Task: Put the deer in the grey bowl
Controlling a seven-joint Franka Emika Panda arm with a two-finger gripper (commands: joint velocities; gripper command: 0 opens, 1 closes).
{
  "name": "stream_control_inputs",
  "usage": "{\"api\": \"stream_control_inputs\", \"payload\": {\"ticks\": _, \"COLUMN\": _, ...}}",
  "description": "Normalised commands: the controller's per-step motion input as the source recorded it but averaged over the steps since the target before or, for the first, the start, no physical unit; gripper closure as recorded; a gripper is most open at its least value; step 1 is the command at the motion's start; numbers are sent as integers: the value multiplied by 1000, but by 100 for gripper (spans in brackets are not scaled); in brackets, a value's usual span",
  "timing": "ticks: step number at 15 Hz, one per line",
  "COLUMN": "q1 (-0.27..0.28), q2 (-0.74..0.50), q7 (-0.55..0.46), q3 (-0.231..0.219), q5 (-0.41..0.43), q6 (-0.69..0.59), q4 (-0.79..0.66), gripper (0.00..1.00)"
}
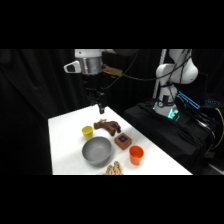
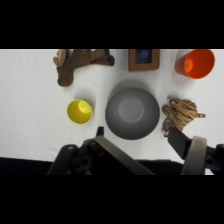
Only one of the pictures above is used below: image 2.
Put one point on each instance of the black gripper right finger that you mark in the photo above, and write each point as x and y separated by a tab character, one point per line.
187	148

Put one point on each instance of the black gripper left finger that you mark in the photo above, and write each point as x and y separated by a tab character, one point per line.
115	154

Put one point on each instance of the brown plush deer toy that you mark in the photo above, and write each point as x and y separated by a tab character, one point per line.
74	64

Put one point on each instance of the grey bowl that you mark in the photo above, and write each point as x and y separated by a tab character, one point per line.
132	113

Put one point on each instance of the striped plush tiger toy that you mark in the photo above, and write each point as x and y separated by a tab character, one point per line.
180	115

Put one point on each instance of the yellow plastic cup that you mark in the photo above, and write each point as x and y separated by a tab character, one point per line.
79	111

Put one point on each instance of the orange plastic cup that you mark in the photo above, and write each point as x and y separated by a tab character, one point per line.
196	63

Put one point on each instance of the wooden box with blue circle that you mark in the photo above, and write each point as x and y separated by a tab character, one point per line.
144	60

